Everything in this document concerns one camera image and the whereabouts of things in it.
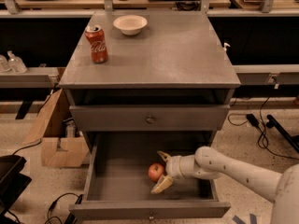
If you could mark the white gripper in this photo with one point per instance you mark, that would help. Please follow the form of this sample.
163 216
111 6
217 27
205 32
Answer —
173 168

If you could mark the red apple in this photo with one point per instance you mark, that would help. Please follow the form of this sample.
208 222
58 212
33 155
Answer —
155 171

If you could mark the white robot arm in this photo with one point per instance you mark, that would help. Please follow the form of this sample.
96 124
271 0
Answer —
282 190

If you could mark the open grey middle drawer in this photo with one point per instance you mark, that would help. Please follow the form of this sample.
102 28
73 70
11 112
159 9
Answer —
118 186

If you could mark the closed grey top drawer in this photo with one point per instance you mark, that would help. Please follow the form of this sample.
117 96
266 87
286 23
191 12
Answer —
126 118

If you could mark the grey wooden drawer cabinet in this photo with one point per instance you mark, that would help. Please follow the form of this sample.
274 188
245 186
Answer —
177 59

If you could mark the brown cardboard box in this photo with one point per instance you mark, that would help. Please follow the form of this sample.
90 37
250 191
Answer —
55 131

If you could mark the black stand leg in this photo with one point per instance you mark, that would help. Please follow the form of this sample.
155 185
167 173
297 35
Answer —
292 140

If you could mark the small white pump bottle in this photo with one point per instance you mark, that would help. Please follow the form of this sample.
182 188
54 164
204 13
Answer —
226 46

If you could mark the white ceramic bowl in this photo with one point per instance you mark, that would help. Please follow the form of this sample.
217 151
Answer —
130 24

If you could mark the black chair base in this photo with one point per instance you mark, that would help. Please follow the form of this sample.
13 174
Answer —
12 184

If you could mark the red cola can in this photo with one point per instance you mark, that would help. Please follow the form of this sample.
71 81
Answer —
96 37

